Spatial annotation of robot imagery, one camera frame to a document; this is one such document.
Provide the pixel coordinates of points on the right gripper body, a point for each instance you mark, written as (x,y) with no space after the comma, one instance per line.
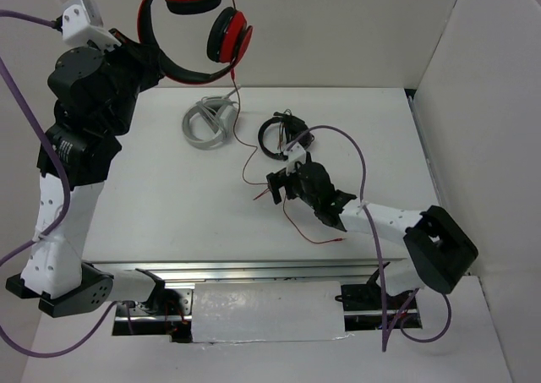
(297,190)

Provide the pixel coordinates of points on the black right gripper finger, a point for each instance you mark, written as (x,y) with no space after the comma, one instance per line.
(277,180)
(275,191)

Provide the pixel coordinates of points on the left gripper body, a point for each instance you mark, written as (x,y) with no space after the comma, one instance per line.
(131,71)

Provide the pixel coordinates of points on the red and black headphones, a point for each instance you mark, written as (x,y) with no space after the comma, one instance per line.
(200,41)

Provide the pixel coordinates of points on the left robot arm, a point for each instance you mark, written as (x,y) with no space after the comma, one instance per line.
(96,92)

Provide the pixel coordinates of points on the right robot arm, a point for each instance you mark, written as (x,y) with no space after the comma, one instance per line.
(439,253)

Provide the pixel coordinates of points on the white cover plate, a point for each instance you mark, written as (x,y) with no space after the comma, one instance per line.
(267,312)

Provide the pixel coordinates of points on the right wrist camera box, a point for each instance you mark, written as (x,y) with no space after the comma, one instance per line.
(296,155)

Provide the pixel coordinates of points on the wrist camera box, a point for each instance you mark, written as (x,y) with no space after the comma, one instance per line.
(82,23)
(296,155)

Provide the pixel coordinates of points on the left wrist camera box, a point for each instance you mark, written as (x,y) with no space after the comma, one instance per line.
(82,23)

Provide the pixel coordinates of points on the aluminium rail frame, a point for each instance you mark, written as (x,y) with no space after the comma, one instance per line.
(189,215)

